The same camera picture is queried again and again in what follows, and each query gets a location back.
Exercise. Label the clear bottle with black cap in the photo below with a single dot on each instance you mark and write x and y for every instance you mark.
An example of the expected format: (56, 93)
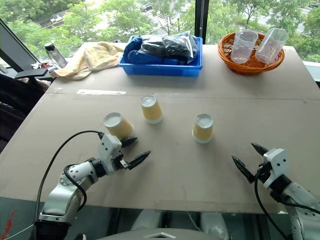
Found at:
(57, 56)

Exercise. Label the dark chair seat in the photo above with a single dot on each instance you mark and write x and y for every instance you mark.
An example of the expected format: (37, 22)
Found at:
(17, 105)

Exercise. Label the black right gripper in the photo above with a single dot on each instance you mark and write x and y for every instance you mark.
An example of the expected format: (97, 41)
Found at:
(265, 172)

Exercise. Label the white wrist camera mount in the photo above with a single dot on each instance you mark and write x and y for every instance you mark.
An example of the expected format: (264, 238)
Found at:
(108, 150)
(276, 165)

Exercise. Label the yellow paper cup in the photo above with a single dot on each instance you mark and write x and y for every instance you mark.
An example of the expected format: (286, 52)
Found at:
(203, 130)
(118, 126)
(151, 110)

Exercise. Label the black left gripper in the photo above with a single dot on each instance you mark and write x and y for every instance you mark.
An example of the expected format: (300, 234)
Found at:
(118, 162)

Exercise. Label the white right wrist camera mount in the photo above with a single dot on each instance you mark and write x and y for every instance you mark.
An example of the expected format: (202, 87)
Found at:
(276, 165)

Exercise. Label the dark window frame post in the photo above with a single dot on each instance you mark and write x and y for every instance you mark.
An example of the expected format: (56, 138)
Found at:
(201, 20)

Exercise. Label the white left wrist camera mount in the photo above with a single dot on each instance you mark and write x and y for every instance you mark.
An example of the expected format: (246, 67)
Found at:
(108, 150)

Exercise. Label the clear bag of dark items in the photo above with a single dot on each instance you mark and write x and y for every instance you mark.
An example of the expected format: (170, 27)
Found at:
(167, 47)

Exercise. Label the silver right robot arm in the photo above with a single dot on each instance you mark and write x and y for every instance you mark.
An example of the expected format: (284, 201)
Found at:
(301, 197)

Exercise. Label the pale yellow towel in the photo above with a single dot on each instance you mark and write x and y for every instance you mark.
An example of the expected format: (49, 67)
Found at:
(97, 58)

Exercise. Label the white tape strip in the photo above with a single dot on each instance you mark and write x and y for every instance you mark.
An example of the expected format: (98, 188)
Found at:
(101, 92)

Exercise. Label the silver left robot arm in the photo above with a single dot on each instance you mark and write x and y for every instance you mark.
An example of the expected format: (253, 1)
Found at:
(65, 192)

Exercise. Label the dark slanted window frame bar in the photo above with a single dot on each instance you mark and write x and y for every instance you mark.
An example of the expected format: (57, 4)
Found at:
(15, 41)

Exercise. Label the clear plastic measuring cup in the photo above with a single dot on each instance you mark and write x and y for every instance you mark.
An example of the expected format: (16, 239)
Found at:
(271, 47)
(243, 47)

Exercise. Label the orange woven basket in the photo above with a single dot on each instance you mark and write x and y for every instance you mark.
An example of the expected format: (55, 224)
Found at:
(247, 67)

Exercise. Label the blue plastic bin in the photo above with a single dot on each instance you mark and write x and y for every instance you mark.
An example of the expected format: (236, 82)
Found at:
(160, 69)

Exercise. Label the grey robot torso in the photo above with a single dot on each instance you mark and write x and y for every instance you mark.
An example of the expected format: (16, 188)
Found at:
(162, 236)

